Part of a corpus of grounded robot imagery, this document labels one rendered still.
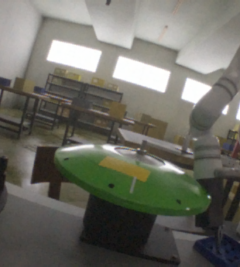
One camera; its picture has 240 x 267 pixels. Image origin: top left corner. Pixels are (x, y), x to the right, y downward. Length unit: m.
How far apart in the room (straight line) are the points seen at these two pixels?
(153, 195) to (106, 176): 0.07
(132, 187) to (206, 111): 0.31
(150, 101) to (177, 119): 1.37
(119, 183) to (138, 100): 8.93
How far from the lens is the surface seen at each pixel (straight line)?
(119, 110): 4.53
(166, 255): 0.46
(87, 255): 0.41
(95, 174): 0.32
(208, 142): 0.55
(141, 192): 0.30
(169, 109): 9.40
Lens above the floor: 1.17
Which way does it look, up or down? 6 degrees down
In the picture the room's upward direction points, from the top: 17 degrees clockwise
